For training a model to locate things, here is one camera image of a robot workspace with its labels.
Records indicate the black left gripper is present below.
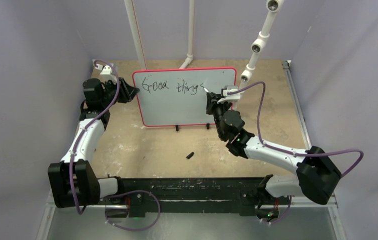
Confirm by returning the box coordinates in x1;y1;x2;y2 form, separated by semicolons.
101;77;138;108

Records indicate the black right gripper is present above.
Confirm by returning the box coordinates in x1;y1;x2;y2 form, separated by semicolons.
207;92;233;140

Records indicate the pink-framed whiteboard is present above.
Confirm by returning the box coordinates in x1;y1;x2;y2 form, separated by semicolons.
132;67;237;127

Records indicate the black marker cap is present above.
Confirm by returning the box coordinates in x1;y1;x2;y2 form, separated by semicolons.
186;152;194;159

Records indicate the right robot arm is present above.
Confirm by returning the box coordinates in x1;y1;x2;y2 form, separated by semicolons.
206;92;342;205

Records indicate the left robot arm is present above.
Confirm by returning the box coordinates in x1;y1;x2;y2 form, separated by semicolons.
48;77;140;213

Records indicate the white PVC pole middle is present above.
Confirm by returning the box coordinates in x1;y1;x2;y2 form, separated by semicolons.
179;0;196;69

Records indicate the white PVC pole left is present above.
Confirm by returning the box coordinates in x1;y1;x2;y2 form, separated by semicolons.
124;0;147;70

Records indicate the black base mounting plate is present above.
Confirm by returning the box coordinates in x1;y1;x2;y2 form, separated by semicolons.
92;176;292;219

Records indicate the white PVC pole with fittings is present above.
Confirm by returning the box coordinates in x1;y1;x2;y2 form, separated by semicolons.
233;0;285;110

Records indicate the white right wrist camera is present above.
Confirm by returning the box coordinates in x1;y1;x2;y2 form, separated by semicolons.
217;85;241;104

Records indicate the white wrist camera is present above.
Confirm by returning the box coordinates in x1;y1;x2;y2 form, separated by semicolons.
96;63;117;84
217;85;241;104

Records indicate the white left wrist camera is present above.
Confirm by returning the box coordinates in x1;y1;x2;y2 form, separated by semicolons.
96;63;117;84

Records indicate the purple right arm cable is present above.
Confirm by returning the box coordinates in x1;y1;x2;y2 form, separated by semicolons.
227;81;364;226

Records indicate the right side aluminium rail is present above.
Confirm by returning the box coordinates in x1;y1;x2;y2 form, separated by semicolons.
281;60;312;149

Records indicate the aluminium frame rail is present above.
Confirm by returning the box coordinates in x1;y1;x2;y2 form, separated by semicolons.
36;191;346;240

